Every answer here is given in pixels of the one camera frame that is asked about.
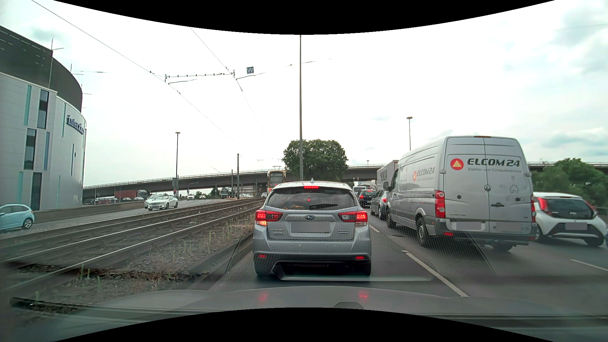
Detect large round tree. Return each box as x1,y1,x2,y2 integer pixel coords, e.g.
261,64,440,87
282,139,349,182

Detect tram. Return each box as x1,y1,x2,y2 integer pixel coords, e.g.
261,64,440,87
266,169,287,193

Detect silver hatchback car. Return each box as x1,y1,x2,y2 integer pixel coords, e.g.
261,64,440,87
252,180,372,277

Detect tall grey pole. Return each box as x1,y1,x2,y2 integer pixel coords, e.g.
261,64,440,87
298,34,304,181

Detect white lorry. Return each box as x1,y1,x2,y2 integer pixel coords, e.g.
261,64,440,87
376,160,400,191

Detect concrete road bridge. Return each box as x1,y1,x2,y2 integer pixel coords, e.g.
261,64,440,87
82,161,608,200

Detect car's own bonnet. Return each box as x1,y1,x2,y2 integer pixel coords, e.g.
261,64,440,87
9,285,608,328

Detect white saloon car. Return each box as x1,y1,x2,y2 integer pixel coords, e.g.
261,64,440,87
144,194,179,211

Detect silver panel van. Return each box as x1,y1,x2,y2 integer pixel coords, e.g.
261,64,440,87
383,136,537,252

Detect road markings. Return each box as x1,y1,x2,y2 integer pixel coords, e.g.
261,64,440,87
368,223,608,298

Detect grey road beyond tracks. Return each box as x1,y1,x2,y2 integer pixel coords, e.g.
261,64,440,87
0,198,238,238

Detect tram track with gravel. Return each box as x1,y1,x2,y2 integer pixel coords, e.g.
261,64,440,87
0,198,265,305

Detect grey asphalt road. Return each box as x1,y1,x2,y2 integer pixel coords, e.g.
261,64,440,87
209,209,608,314

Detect grey curved building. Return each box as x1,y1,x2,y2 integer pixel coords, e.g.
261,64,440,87
0,26,87,212

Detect white small car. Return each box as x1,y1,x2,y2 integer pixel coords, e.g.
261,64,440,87
532,191,608,247

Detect green bushes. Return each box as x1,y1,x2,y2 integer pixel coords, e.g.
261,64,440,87
531,158,608,208

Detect light blue car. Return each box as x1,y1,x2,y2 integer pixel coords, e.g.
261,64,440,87
0,204,35,232

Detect overhead wires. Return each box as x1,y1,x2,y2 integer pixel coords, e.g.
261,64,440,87
31,0,333,162

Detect low concrete wall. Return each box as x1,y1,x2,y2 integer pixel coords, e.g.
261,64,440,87
32,201,146,224

